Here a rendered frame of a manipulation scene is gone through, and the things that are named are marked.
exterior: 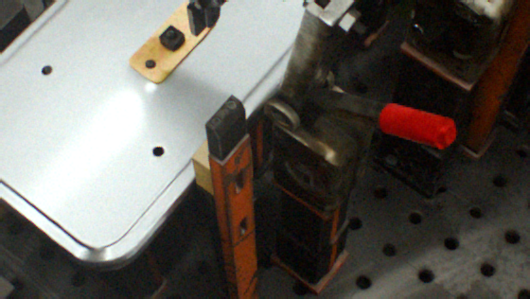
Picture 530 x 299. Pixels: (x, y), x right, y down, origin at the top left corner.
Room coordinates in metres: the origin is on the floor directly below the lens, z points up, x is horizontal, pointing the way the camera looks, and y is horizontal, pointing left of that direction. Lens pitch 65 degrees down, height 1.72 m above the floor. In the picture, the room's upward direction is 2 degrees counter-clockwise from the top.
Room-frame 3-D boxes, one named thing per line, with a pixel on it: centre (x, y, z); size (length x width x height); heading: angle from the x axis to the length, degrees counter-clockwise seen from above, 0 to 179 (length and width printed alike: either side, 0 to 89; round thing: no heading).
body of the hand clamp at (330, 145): (0.34, -0.05, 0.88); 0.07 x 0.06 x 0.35; 51
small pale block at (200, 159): (0.31, 0.03, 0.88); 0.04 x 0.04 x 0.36; 51
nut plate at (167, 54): (0.45, 0.08, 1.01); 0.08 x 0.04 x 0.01; 141
